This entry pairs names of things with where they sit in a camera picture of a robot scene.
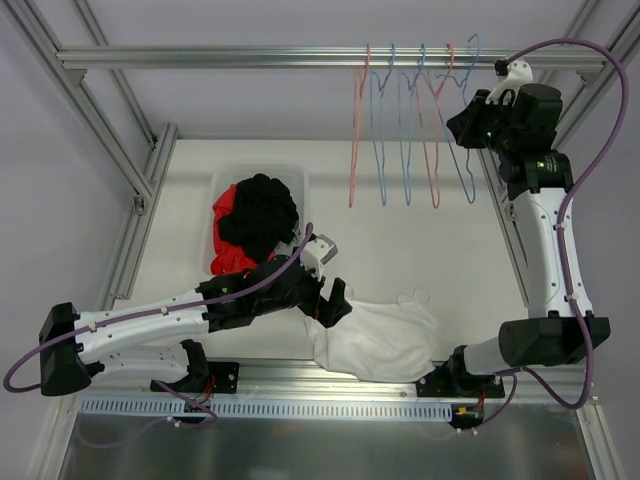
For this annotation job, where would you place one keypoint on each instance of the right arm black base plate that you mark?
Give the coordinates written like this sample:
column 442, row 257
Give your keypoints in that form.
column 446, row 383

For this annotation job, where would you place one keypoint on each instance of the white tank top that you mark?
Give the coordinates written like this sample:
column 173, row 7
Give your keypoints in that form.
column 390, row 343

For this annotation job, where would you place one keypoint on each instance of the pink wire hanger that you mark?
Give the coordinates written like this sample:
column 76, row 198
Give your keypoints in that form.
column 360, row 80
column 432, row 164

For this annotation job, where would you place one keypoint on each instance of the blue wire hanger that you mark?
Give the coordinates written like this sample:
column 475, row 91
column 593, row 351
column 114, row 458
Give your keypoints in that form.
column 406, row 90
column 377, row 89
column 457, row 126

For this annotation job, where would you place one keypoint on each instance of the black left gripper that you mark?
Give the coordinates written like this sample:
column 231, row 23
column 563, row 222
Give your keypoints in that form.
column 314, row 298

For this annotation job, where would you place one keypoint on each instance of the red tank top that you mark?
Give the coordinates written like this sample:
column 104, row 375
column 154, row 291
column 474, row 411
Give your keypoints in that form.
column 228, row 258

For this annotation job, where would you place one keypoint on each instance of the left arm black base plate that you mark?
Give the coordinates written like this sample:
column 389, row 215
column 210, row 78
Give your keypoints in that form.
column 217, row 377

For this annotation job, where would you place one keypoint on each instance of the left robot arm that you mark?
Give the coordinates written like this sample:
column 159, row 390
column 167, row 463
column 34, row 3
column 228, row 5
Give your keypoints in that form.
column 81, row 348

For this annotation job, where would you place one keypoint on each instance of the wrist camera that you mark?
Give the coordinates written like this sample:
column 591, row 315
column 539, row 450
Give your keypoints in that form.
column 510, row 80
column 317, row 253

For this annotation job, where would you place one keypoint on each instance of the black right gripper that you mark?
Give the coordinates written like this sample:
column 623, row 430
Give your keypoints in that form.
column 476, row 120

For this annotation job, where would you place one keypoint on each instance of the white slotted cable duct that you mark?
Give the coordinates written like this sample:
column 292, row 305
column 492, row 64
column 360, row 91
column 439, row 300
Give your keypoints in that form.
column 272, row 408

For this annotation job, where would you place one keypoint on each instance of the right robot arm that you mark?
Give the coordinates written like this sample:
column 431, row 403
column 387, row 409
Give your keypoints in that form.
column 561, row 327

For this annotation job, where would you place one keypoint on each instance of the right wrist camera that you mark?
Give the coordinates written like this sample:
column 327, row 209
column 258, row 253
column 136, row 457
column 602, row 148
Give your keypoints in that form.
column 510, row 80

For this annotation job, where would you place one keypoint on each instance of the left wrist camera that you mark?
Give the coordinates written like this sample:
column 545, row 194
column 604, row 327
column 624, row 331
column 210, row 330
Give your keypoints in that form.
column 317, row 253

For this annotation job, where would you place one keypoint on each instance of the black tank top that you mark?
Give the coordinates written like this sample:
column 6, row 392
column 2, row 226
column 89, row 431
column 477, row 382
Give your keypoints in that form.
column 256, row 215

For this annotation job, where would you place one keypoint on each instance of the white plastic basket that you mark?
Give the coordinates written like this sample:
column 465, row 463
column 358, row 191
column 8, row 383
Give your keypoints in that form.
column 296, row 179

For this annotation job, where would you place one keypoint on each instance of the aluminium frame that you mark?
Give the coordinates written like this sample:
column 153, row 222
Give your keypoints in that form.
column 66, row 67

